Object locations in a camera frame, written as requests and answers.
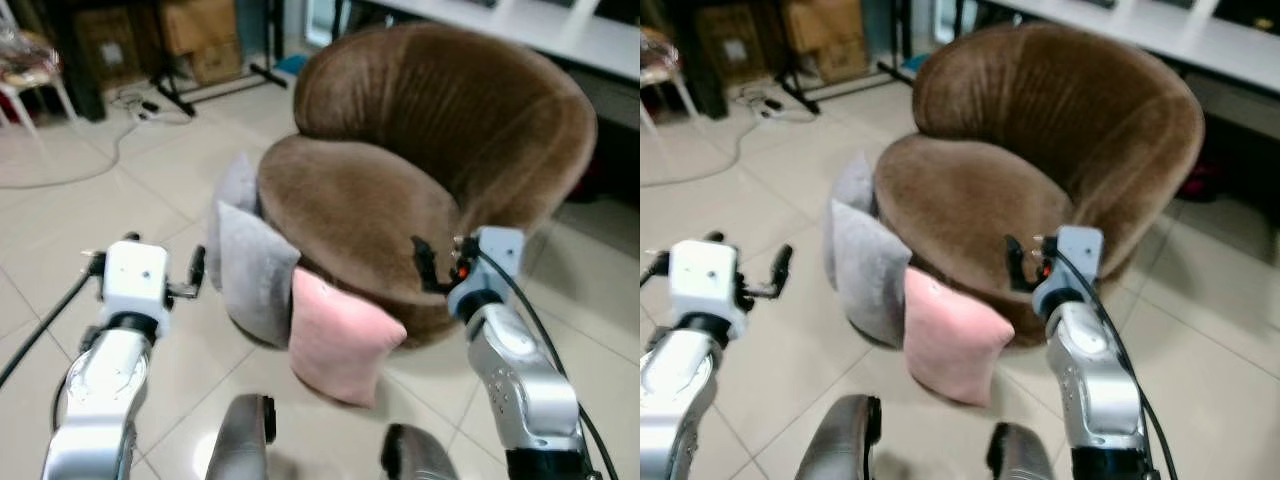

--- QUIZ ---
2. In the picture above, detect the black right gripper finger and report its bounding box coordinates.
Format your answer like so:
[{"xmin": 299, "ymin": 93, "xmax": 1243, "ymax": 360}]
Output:
[
  {"xmin": 411, "ymin": 236, "xmax": 450, "ymax": 295},
  {"xmin": 1004, "ymin": 234, "xmax": 1035, "ymax": 294}
]

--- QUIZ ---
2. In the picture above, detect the grey pillow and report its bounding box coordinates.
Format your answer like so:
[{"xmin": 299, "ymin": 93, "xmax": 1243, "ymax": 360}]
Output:
[
  {"xmin": 830, "ymin": 198, "xmax": 913, "ymax": 347},
  {"xmin": 824, "ymin": 152, "xmax": 879, "ymax": 289},
  {"xmin": 207, "ymin": 152, "xmax": 263, "ymax": 291},
  {"xmin": 216, "ymin": 201, "xmax": 301, "ymax": 349}
]

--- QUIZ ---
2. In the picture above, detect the pink pillow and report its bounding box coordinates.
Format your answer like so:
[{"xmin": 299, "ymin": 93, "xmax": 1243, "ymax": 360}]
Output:
[
  {"xmin": 288, "ymin": 266, "xmax": 408, "ymax": 409},
  {"xmin": 903, "ymin": 266, "xmax": 1017, "ymax": 407}
]

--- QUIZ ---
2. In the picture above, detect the brown round plush sofa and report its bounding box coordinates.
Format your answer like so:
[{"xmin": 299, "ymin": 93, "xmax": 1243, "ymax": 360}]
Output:
[
  {"xmin": 873, "ymin": 22, "xmax": 1206, "ymax": 349},
  {"xmin": 256, "ymin": 22, "xmax": 599, "ymax": 349}
]

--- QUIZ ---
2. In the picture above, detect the grey left robot leg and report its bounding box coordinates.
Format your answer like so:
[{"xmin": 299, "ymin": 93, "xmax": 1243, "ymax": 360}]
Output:
[
  {"xmin": 796, "ymin": 393, "xmax": 883, "ymax": 480},
  {"xmin": 204, "ymin": 393, "xmax": 278, "ymax": 480}
]

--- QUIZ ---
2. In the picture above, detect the grey robot leg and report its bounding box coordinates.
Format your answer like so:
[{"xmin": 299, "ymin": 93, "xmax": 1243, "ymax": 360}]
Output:
[
  {"xmin": 987, "ymin": 421, "xmax": 1058, "ymax": 480},
  {"xmin": 796, "ymin": 393, "xmax": 883, "ymax": 480},
  {"xmin": 381, "ymin": 423, "xmax": 461, "ymax": 480},
  {"xmin": 204, "ymin": 393, "xmax": 278, "ymax": 480}
]

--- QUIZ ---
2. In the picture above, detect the red object under table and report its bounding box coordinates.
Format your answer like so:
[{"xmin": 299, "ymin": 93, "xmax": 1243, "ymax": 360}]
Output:
[{"xmin": 1180, "ymin": 158, "xmax": 1228, "ymax": 203}]

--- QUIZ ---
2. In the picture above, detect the black stand with legs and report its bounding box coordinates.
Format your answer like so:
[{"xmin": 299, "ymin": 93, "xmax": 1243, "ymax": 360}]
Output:
[
  {"xmin": 148, "ymin": 0, "xmax": 291, "ymax": 117},
  {"xmin": 770, "ymin": 0, "xmax": 917, "ymax": 117}
]

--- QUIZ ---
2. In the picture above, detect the grey right robot leg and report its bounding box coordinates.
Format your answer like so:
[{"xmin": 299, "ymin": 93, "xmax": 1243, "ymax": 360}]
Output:
[
  {"xmin": 381, "ymin": 423, "xmax": 461, "ymax": 480},
  {"xmin": 987, "ymin": 421, "xmax": 1058, "ymax": 480}
]

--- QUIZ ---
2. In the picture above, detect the clear chair with white legs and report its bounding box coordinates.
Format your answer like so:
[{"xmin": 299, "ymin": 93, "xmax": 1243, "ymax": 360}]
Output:
[
  {"xmin": 640, "ymin": 24, "xmax": 702, "ymax": 131},
  {"xmin": 0, "ymin": 24, "xmax": 82, "ymax": 133}
]

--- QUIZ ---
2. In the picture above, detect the small light cardboard box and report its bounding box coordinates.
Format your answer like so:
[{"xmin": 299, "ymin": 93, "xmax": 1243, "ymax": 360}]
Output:
[
  {"xmin": 190, "ymin": 40, "xmax": 245, "ymax": 87},
  {"xmin": 814, "ymin": 40, "xmax": 870, "ymax": 87}
]

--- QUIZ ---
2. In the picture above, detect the dark brown cardboard box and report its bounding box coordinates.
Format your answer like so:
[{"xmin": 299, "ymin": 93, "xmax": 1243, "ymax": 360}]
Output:
[
  {"xmin": 697, "ymin": 5, "xmax": 767, "ymax": 89},
  {"xmin": 74, "ymin": 8, "xmax": 143, "ymax": 89}
]

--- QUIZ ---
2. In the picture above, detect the white long table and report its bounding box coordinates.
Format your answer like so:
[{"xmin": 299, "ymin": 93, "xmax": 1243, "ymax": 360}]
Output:
[
  {"xmin": 358, "ymin": 0, "xmax": 641, "ymax": 83},
  {"xmin": 985, "ymin": 0, "xmax": 1280, "ymax": 97}
]

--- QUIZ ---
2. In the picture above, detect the large light cardboard box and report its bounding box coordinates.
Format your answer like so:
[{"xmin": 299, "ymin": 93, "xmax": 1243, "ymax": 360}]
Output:
[
  {"xmin": 782, "ymin": 0, "xmax": 867, "ymax": 53},
  {"xmin": 160, "ymin": 0, "xmax": 241, "ymax": 57}
]

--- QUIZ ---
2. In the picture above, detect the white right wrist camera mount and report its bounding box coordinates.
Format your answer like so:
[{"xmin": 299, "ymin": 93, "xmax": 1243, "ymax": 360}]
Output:
[
  {"xmin": 447, "ymin": 226, "xmax": 526, "ymax": 303},
  {"xmin": 1033, "ymin": 226, "xmax": 1105, "ymax": 303}
]

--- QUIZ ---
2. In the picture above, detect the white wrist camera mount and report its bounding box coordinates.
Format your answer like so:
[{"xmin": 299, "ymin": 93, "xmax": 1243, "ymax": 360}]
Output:
[
  {"xmin": 102, "ymin": 240, "xmax": 172, "ymax": 337},
  {"xmin": 1033, "ymin": 226, "xmax": 1105, "ymax": 303},
  {"xmin": 668, "ymin": 240, "xmax": 747, "ymax": 337},
  {"xmin": 447, "ymin": 226, "xmax": 526, "ymax": 303}
]

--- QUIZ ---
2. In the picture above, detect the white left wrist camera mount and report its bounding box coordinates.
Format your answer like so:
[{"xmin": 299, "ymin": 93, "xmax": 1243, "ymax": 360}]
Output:
[
  {"xmin": 668, "ymin": 240, "xmax": 747, "ymax": 337},
  {"xmin": 102, "ymin": 240, "xmax": 172, "ymax": 337}
]

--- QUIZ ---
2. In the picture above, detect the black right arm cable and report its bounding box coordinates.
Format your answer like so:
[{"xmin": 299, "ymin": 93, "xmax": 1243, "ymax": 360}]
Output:
[
  {"xmin": 1050, "ymin": 246, "xmax": 1179, "ymax": 480},
  {"xmin": 476, "ymin": 248, "xmax": 618, "ymax": 480}
]

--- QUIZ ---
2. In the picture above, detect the white floor cable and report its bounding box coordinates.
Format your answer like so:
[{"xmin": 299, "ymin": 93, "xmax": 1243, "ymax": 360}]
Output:
[
  {"xmin": 640, "ymin": 100, "xmax": 767, "ymax": 189},
  {"xmin": 0, "ymin": 100, "xmax": 143, "ymax": 191}
]

